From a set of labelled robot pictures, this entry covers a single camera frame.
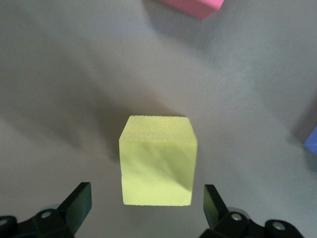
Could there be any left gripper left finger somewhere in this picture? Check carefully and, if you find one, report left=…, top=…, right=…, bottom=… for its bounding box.
left=0, top=182, right=92, bottom=238

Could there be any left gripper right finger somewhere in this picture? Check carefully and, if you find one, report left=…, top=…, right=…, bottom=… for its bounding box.
left=199, top=184, right=304, bottom=238

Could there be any yellow foam cube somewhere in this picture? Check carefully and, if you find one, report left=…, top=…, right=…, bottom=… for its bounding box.
left=118, top=115, right=199, bottom=206

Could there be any purple foam cube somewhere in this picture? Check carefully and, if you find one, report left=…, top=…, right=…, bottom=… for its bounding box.
left=304, top=125, right=317, bottom=156

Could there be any red foam cube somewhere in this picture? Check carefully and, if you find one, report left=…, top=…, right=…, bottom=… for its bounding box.
left=158, top=0, right=225, bottom=20

